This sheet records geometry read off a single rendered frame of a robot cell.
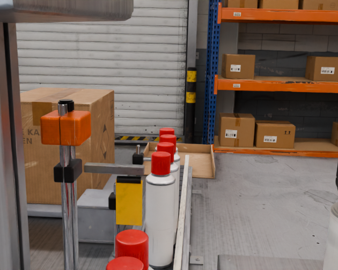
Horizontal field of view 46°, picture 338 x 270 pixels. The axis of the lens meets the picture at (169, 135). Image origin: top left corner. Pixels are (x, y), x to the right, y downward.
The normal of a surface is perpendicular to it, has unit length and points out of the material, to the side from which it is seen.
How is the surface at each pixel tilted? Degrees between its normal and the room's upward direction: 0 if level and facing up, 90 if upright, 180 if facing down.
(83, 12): 112
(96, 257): 0
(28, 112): 90
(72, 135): 90
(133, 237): 3
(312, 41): 90
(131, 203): 90
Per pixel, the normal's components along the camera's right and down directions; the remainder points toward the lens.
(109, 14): 0.71, 0.52
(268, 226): 0.03, -0.97
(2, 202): -0.07, 0.22
